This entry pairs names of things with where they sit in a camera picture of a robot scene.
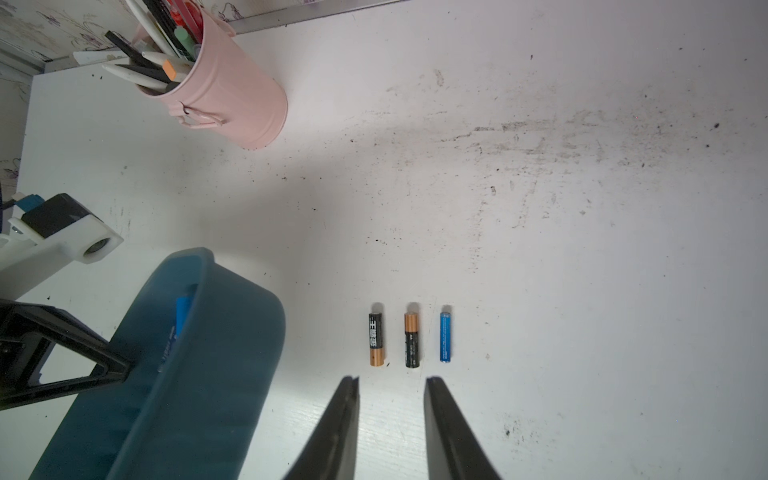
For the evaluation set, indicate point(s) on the teal plastic storage box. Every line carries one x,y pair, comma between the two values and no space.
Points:
204,344

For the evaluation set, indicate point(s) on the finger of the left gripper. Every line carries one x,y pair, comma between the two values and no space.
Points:
29,332

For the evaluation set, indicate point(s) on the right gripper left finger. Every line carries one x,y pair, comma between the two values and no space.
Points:
331,451

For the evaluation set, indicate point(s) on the black copper AA battery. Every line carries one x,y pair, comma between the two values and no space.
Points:
376,339

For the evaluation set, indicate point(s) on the blue AAA battery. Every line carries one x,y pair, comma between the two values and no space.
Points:
445,354

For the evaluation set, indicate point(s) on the pink pen holder cup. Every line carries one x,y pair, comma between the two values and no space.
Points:
226,92

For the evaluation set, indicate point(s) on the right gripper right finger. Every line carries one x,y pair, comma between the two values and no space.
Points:
453,452

